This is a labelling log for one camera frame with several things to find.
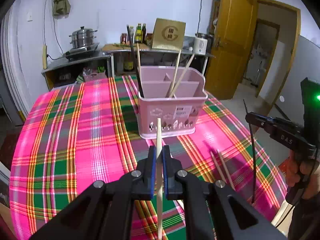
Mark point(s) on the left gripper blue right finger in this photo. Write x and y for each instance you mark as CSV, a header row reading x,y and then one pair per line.
x,y
174,185

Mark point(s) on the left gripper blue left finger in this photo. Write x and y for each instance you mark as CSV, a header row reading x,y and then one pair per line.
x,y
144,177

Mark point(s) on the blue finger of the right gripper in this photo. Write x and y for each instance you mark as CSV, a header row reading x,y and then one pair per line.
x,y
261,121

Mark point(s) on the light wooden chopstick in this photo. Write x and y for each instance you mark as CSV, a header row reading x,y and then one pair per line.
x,y
226,170
176,85
181,204
138,60
218,167
175,72
159,179

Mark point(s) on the metal kitchen shelf rack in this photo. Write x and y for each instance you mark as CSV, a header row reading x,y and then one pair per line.
x,y
154,57

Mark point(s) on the pink plaid tablecloth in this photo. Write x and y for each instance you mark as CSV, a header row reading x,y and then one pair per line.
x,y
82,133

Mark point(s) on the pink plastic utensil caddy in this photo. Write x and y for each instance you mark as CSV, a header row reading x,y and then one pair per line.
x,y
178,113

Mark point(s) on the yellow wooden door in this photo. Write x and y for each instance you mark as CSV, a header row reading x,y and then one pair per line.
x,y
232,45

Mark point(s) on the white electric kettle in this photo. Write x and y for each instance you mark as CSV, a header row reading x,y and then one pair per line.
x,y
201,43

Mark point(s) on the small pink basket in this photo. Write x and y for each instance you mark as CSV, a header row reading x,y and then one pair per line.
x,y
92,75

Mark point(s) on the yellow oil jug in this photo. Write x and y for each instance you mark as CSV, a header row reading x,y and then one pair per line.
x,y
128,63

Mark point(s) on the gold paper gift bag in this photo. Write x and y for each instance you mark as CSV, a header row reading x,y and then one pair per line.
x,y
168,34

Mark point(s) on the low metal stove cabinet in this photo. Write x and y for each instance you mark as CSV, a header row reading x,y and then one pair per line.
x,y
63,72

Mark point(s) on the wooden cutting board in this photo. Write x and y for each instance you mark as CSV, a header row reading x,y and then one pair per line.
x,y
122,47

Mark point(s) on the black induction cooker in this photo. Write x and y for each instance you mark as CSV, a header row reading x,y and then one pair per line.
x,y
82,52

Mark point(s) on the green oil bottle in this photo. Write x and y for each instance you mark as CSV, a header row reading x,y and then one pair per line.
x,y
138,34

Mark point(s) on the red lidded jar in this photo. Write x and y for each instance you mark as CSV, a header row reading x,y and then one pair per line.
x,y
123,38

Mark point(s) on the dark soy sauce bottle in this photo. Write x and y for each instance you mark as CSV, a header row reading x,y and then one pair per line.
x,y
144,33

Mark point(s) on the stainless steel steamer pot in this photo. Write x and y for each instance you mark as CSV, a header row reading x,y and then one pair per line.
x,y
82,37

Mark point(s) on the yellow power strip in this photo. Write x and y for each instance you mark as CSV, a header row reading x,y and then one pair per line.
x,y
44,57

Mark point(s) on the white wall switch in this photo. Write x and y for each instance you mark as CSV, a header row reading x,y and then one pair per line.
x,y
29,16

